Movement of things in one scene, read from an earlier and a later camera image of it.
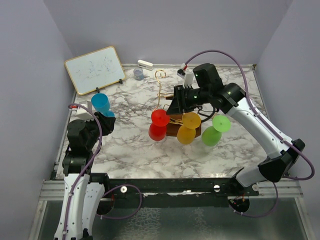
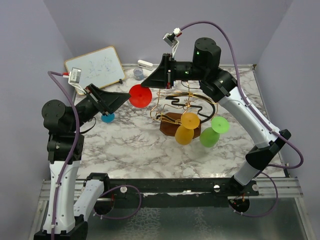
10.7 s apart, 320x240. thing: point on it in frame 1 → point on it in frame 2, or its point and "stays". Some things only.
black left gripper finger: (105, 121) → (99, 94)
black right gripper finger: (177, 106) → (158, 78)
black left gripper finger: (107, 128) → (112, 101)
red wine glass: (160, 119) → (140, 96)
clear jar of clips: (138, 74) stays
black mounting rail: (159, 192) stays
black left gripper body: (94, 129) → (96, 104)
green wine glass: (211, 135) stays
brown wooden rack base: (175, 121) stays
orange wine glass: (186, 132) stays
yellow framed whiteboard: (94, 70) stays
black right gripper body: (192, 97) → (178, 71)
